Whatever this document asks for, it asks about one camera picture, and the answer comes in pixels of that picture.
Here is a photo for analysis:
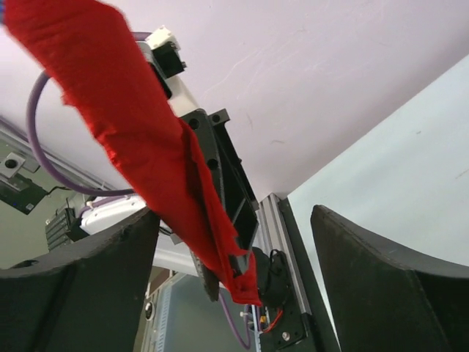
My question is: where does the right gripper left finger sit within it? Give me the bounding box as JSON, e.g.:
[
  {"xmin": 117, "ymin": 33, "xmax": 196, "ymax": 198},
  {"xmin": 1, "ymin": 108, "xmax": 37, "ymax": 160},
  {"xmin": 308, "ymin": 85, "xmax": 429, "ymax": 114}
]
[{"xmin": 1, "ymin": 208, "xmax": 160, "ymax": 351}]

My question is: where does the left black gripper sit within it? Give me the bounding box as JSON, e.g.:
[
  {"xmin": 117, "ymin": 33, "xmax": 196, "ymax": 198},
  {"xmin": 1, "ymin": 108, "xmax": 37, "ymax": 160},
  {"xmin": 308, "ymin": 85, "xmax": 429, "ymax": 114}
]
[{"xmin": 181, "ymin": 109, "xmax": 259, "ymax": 301}]

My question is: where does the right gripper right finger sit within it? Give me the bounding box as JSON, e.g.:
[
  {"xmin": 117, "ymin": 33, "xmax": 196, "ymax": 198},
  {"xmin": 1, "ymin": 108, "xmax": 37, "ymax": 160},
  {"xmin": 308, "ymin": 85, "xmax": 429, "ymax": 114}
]
[{"xmin": 311, "ymin": 205, "xmax": 468, "ymax": 351}]

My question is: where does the red paper napkin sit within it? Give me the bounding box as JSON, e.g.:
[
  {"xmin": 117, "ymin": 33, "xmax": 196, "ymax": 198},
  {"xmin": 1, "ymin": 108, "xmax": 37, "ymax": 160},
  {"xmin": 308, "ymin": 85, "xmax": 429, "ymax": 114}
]
[{"xmin": 4, "ymin": 0, "xmax": 260, "ymax": 304}]

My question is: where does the left aluminium frame post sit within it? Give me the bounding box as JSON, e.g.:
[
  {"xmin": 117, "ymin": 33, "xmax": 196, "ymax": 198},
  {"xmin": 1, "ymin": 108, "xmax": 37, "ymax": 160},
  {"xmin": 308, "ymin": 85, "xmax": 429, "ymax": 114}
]
[{"xmin": 259, "ymin": 194, "xmax": 341, "ymax": 352}]

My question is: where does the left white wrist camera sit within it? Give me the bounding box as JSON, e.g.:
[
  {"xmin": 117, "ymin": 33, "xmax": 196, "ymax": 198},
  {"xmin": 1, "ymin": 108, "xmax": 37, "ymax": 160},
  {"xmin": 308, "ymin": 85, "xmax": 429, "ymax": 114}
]
[{"xmin": 133, "ymin": 26, "xmax": 199, "ymax": 117}]

